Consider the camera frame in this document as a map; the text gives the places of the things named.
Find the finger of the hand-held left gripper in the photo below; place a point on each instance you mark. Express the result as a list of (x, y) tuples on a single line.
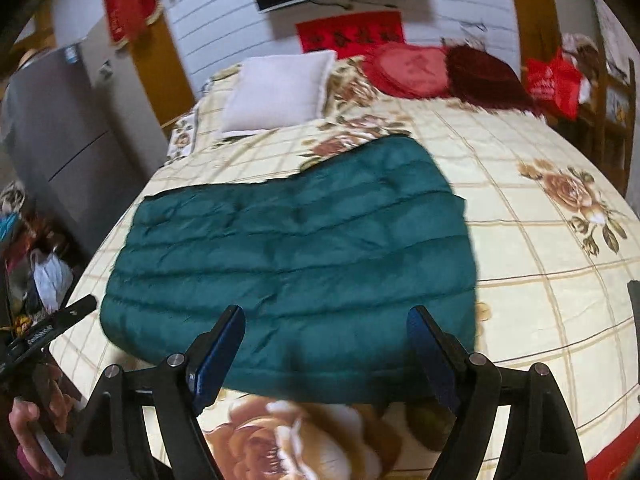
[(75, 310)]

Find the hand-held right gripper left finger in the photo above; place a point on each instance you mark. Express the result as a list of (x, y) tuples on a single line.
[(220, 355)]

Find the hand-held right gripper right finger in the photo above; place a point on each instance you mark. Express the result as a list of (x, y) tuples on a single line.
[(430, 355)]

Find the teal quilted down jacket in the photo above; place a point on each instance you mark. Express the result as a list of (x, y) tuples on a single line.
[(300, 260)]

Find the pile of clothes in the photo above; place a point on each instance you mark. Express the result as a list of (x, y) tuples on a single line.
[(20, 260)]

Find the person's left hand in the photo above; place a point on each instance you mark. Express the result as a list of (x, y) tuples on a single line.
[(25, 420)]

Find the white plastic bag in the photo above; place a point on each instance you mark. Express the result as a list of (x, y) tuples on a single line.
[(50, 280)]

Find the bed with floral sheet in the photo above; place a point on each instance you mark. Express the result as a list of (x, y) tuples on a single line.
[(525, 270)]

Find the grey wardrobe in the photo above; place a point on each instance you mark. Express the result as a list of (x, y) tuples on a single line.
[(65, 125)]

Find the floral print pillow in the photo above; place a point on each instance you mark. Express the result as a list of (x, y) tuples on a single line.
[(182, 135)]

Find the wooden door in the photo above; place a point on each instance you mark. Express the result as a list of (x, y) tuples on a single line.
[(532, 5), (160, 70)]

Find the white pillow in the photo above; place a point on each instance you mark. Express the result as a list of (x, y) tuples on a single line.
[(280, 92)]

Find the dark red ruffled cushion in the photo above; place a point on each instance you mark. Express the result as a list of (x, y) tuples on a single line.
[(487, 77)]

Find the red heart-shaped cushion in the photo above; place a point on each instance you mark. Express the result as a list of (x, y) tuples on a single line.
[(407, 70)]

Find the red shopping bag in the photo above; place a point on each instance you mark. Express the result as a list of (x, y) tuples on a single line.
[(552, 82)]

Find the wooden rack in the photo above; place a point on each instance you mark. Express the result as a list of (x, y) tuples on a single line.
[(607, 105)]

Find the red hanging decoration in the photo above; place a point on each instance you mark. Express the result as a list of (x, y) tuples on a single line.
[(127, 0)]

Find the red wall banner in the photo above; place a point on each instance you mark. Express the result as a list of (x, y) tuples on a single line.
[(350, 35)]

